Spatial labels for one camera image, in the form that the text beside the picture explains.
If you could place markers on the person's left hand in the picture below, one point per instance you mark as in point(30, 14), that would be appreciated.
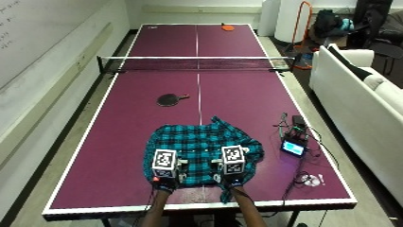
point(168, 182)

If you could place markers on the person's right hand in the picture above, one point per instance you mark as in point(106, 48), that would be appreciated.
point(230, 180)

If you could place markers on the teal plaid shirt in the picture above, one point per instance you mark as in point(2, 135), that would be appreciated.
point(202, 142)

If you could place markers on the white marker cube on left glove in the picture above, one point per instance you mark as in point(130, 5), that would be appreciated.
point(164, 162)

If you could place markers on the white marker cube on glove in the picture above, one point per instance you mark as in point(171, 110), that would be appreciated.
point(234, 159)
point(164, 162)

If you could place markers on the white marker cube on right glove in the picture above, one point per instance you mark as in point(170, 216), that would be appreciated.
point(234, 159)

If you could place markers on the small screen device with electronics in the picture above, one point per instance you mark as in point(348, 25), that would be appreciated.
point(295, 142)

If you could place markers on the black table tennis paddle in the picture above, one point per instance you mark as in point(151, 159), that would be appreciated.
point(171, 99)

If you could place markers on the white sofa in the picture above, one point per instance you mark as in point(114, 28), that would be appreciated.
point(361, 119)

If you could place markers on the table tennis net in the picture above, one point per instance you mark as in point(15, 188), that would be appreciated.
point(198, 63)

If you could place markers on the orange table tennis paddle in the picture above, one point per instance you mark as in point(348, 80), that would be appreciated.
point(228, 27)

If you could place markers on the white cylindrical column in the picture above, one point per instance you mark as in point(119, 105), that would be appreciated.
point(289, 20)

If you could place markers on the black backpack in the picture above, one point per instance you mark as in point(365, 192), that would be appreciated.
point(329, 20)

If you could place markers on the whiteboard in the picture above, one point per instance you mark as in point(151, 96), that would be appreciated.
point(38, 34)

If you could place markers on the black office chair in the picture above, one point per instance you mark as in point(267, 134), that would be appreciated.
point(379, 28)

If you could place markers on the orange metal frame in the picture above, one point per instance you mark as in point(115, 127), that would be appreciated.
point(304, 34)

